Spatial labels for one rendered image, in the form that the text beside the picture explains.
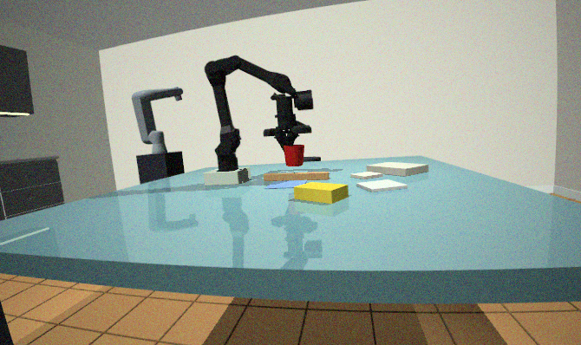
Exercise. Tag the small white flat square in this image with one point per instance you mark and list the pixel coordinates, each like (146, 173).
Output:
(367, 175)

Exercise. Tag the yellow rectangular block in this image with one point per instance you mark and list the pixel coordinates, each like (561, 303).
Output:
(321, 192)

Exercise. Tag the white flat square tile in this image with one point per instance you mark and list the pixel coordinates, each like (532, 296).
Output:
(381, 185)

